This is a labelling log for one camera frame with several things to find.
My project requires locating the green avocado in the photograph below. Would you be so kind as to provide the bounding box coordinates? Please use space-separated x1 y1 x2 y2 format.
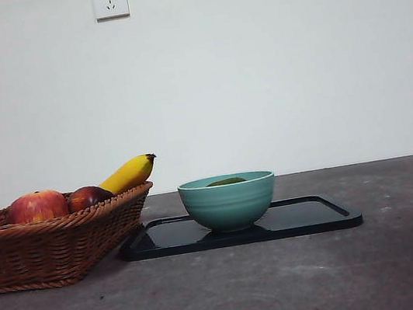
205 174 248 189

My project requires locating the teal ceramic bowl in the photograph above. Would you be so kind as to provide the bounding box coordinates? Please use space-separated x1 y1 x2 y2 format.
176 166 283 241

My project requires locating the yellow banana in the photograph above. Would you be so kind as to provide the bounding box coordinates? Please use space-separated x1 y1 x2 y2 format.
94 152 162 199

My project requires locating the black rectangular tray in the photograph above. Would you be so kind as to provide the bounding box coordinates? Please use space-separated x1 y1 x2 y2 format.
114 186 365 265

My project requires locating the dark red plum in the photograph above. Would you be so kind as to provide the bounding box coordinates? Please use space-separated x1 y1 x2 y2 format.
64 182 116 214

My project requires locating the red yellow apple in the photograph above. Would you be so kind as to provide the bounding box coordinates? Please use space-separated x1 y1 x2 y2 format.
4 186 71 228

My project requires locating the brown woven wicker basket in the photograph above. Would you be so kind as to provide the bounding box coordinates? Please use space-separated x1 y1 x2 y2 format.
0 179 167 297

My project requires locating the white wall socket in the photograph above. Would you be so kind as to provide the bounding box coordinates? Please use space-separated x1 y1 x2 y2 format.
92 0 131 23

